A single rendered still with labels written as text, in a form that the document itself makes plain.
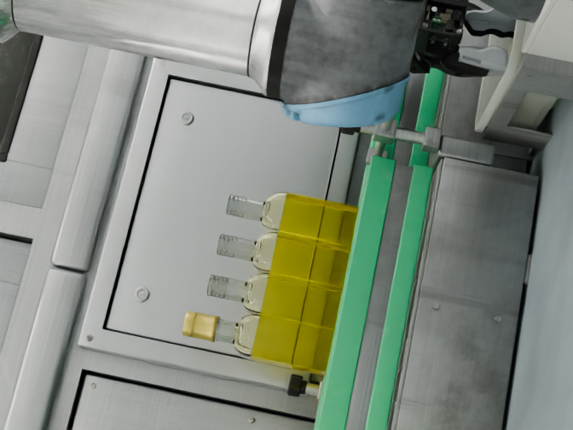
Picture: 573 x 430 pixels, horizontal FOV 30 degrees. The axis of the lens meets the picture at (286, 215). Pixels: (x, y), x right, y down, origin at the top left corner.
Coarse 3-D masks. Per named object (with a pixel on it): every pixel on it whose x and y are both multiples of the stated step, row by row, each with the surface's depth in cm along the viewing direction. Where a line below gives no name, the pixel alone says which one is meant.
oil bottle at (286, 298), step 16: (256, 288) 142; (272, 288) 141; (288, 288) 141; (304, 288) 142; (320, 288) 142; (336, 288) 142; (256, 304) 141; (272, 304) 141; (288, 304) 141; (304, 304) 141; (320, 304) 141; (336, 304) 141; (288, 320) 142; (304, 320) 141; (320, 320) 140; (336, 320) 140
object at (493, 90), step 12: (516, 24) 119; (492, 36) 142; (516, 36) 119; (504, 48) 141; (516, 48) 118; (516, 60) 118; (516, 72) 120; (492, 84) 140; (504, 84) 122; (480, 96) 140; (492, 96) 127; (480, 108) 139; (492, 108) 129; (480, 120) 134; (480, 132) 137
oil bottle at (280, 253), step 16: (272, 240) 143; (288, 240) 143; (304, 240) 143; (256, 256) 143; (272, 256) 143; (288, 256) 143; (304, 256) 143; (320, 256) 143; (336, 256) 143; (272, 272) 143; (288, 272) 142; (304, 272) 142; (320, 272) 142; (336, 272) 142
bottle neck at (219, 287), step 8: (216, 280) 143; (224, 280) 143; (232, 280) 144; (208, 288) 143; (216, 288) 143; (224, 288) 143; (232, 288) 143; (240, 288) 143; (216, 296) 144; (224, 296) 143; (232, 296) 143; (240, 296) 143
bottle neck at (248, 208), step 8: (232, 200) 146; (240, 200) 147; (248, 200) 147; (256, 200) 147; (232, 208) 146; (240, 208) 146; (248, 208) 146; (256, 208) 146; (240, 216) 147; (248, 216) 147; (256, 216) 146
